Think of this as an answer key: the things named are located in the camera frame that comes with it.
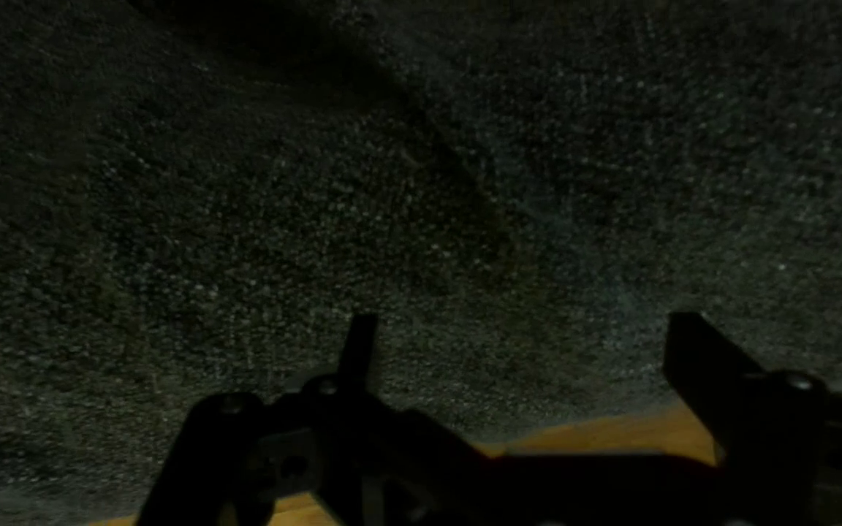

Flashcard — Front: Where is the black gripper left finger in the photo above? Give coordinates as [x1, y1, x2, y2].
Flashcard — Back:
[137, 312, 501, 526]

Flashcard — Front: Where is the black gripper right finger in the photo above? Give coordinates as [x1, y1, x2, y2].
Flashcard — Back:
[664, 312, 842, 526]

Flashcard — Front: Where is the grey blanket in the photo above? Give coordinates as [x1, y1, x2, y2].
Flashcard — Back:
[0, 0, 842, 526]

